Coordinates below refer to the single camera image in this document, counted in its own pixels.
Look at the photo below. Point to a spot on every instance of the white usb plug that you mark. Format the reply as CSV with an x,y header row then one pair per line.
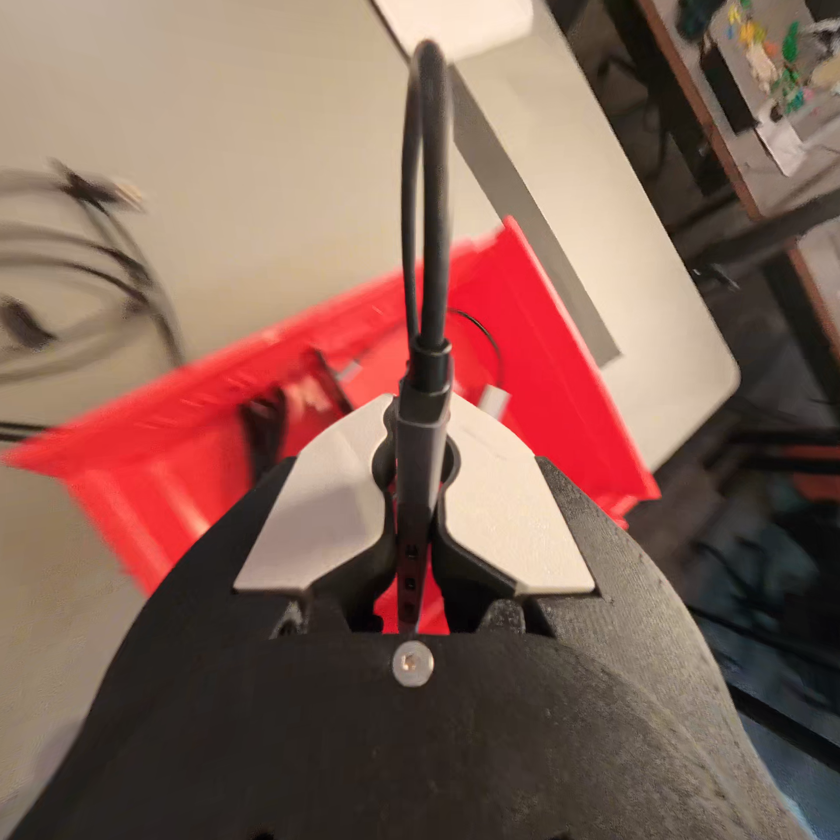
x,y
349,374

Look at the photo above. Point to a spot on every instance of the red plastic bin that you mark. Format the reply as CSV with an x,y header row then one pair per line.
x,y
197,459

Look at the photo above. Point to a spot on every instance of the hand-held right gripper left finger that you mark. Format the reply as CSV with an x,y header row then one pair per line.
x,y
321,512

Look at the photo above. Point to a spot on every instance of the wooden workbench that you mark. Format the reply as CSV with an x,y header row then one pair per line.
x,y
728,157

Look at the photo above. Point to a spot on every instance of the colourful toy pieces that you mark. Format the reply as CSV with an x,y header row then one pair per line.
x,y
768,59

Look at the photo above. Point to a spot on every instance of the black bin divider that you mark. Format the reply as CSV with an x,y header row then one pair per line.
x,y
331,384

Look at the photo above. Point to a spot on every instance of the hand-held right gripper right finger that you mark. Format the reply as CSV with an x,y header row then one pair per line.
x,y
518,518

